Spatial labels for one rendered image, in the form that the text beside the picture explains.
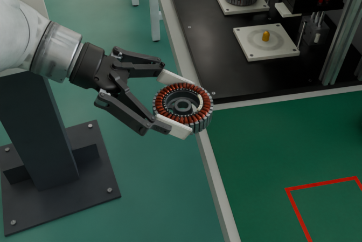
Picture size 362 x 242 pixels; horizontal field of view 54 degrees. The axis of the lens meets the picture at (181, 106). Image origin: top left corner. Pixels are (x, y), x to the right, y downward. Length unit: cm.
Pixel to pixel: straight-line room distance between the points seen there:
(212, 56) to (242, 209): 46
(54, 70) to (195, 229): 108
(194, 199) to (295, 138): 82
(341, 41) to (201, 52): 37
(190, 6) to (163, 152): 78
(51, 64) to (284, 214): 50
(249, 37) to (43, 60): 66
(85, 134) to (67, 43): 129
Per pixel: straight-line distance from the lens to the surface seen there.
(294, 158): 83
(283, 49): 106
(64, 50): 59
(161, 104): 65
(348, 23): 89
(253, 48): 105
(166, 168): 169
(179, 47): 109
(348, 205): 81
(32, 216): 166
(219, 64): 99
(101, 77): 61
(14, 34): 45
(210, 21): 117
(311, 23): 111
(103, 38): 248
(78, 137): 185
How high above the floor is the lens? 139
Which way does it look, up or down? 46 degrees down
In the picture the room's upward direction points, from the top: straight up
